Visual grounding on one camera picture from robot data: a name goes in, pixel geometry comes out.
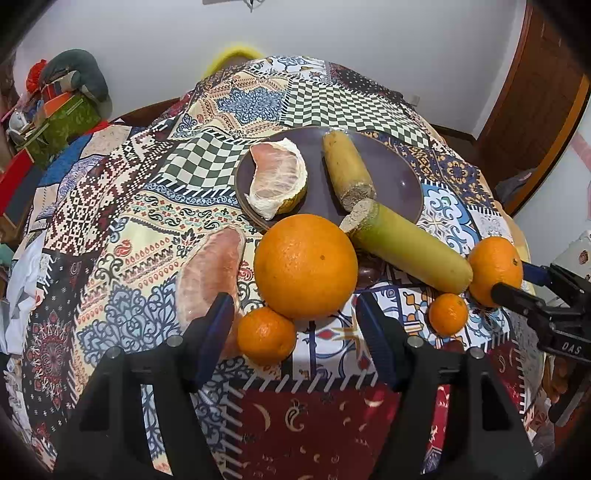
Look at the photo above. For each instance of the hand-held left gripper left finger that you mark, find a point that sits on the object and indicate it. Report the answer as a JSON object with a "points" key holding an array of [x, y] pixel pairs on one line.
{"points": [[217, 332]]}

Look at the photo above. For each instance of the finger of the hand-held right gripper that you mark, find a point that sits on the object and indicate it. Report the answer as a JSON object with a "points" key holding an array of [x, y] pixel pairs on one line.
{"points": [[535, 273], [512, 296]]}

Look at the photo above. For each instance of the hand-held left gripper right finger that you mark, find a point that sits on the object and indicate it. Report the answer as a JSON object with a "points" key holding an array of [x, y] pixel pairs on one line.
{"points": [[374, 332]]}

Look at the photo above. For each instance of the medium mandarin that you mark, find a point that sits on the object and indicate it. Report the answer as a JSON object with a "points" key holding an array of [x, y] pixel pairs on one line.
{"points": [[494, 267]]}

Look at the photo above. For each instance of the small mandarin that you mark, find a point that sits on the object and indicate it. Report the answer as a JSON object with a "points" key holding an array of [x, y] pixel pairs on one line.
{"points": [[265, 337]]}

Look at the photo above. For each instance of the dark red grape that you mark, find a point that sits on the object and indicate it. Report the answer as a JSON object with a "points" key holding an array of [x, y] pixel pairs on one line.
{"points": [[367, 275]]}

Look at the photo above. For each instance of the peeled pink pomelo segment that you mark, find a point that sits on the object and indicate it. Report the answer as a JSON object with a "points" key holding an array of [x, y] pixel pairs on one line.
{"points": [[207, 272]]}

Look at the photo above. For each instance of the tiny mandarin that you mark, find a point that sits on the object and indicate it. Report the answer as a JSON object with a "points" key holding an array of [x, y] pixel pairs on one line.
{"points": [[448, 314]]}

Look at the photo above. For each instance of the long green-yellow sugarcane piece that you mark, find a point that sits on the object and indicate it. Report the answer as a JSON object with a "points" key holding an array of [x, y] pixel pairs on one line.
{"points": [[406, 244]]}

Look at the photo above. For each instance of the large orange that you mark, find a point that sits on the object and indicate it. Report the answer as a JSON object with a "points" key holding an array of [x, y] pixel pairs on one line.
{"points": [[304, 267]]}

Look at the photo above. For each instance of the dark purple round plate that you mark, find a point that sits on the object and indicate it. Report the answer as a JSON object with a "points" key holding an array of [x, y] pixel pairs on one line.
{"points": [[397, 184]]}

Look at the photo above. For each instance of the white patterned cloth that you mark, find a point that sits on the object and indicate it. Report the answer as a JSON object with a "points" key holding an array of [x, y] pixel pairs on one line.
{"points": [[577, 254]]}

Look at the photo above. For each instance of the grey cloth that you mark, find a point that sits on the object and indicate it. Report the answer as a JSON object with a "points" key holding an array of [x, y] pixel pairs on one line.
{"points": [[515, 187]]}

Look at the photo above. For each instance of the patchwork patterned tablecloth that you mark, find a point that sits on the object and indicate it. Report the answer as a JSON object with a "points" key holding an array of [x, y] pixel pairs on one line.
{"points": [[138, 207]]}

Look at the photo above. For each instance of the pomelo piece with peel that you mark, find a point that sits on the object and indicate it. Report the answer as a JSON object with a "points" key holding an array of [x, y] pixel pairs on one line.
{"points": [[277, 175]]}

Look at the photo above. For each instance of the short yellow sugarcane piece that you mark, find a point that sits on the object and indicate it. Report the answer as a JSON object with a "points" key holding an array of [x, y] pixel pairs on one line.
{"points": [[344, 166]]}

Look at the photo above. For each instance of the brown wooden door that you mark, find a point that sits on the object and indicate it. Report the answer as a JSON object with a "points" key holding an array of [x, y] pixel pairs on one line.
{"points": [[531, 101]]}

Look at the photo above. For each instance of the dark wooden furniture edge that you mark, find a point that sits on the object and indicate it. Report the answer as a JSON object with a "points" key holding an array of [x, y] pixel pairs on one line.
{"points": [[147, 110]]}

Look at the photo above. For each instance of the red box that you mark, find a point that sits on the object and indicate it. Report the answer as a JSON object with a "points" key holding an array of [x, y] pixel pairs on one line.
{"points": [[14, 180]]}

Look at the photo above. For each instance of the yellow chair back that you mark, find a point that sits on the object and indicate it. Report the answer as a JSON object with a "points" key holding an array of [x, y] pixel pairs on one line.
{"points": [[231, 50]]}

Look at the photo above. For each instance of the white wall outlet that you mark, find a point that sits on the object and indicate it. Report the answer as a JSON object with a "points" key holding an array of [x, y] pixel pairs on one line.
{"points": [[414, 100]]}

